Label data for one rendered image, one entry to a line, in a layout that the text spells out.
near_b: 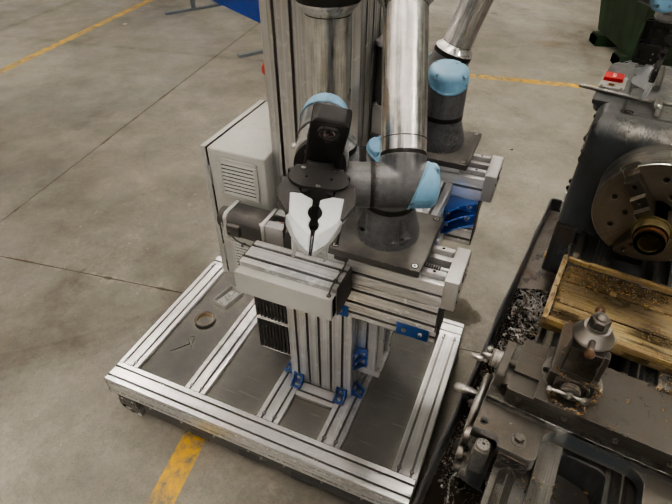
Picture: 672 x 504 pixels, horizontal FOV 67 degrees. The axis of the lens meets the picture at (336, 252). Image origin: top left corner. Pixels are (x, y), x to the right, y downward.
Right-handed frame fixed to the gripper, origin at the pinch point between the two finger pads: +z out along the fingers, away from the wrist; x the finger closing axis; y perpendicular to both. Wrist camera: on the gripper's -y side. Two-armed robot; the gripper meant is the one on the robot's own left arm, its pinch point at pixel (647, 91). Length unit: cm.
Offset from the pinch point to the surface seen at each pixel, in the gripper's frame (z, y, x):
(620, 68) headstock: 4.2, 9.7, -29.8
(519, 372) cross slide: 33, 6, 94
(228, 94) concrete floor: 130, 322, -169
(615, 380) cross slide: 33, -13, 86
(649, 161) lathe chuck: 7.3, -5.6, 30.3
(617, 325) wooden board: 41, -12, 59
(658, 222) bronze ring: 17.5, -12.4, 42.0
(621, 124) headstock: 5.7, 3.7, 14.2
